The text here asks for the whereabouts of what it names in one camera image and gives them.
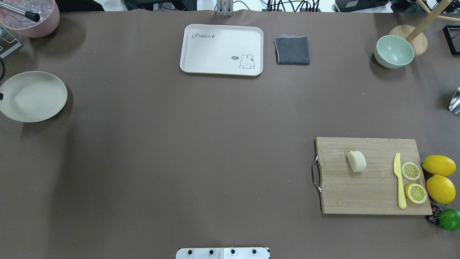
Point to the cream round plate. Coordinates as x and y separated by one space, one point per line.
33 96

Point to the cream rectangular rabbit tray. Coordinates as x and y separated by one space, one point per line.
222 49

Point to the black metal tray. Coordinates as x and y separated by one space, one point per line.
452 35

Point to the white cup rack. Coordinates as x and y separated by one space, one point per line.
8 42

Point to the pink bowl with ice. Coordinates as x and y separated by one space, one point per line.
47 9

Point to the metal muddler black tip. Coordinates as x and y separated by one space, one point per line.
20 11

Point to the dark grey folded cloth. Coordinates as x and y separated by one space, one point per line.
292 50

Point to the wooden cutting board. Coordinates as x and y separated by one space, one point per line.
372 191

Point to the mint green bowl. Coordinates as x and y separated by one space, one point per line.
393 52

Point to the yellow plastic knife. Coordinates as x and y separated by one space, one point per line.
401 199

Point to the lemon half slice upper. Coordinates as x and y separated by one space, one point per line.
411 171

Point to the lemon half slice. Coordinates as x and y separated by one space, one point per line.
416 193
411 171

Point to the wooden mug tree stand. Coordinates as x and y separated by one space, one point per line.
414 35

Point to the lemon half slice lower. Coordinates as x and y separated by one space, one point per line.
416 193

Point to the whole lemon far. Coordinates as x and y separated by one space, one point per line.
439 165

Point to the metal scoop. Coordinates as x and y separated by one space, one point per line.
454 105

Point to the green lime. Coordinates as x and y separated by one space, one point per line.
449 219

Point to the aluminium frame post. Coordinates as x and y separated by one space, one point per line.
224 8

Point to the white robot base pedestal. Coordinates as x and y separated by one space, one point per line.
224 253

